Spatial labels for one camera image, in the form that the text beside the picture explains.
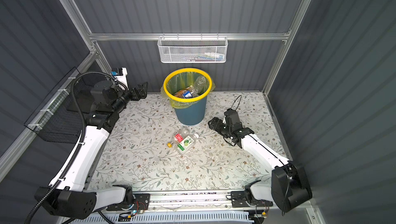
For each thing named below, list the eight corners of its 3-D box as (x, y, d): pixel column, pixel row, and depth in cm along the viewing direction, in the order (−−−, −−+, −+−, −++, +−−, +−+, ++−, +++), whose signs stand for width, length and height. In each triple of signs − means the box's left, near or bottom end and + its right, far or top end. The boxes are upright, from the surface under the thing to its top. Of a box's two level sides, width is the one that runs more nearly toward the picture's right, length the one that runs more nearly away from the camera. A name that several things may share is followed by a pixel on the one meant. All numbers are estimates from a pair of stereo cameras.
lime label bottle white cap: (176, 150, 93) (175, 147, 89) (193, 133, 100) (193, 130, 96) (182, 156, 90) (181, 153, 87) (199, 138, 98) (199, 135, 94)
